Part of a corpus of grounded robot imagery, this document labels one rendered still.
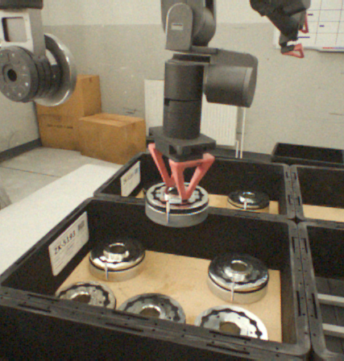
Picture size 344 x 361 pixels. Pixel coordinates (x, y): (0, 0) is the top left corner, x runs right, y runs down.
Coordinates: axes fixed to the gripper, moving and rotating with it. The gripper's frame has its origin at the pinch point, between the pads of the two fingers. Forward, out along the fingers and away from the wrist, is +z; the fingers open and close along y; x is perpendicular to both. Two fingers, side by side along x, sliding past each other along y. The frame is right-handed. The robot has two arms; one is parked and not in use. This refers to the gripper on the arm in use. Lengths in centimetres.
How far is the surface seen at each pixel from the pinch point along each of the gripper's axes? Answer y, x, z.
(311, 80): 186, -246, 18
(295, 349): -28.4, 1.6, 5.8
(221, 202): 19.5, -24.8, 17.2
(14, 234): 51, 23, 33
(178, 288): -4.3, 1.4, 16.8
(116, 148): 275, -90, 93
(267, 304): -14.6, -9.4, 16.1
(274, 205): 11.9, -35.9, 16.6
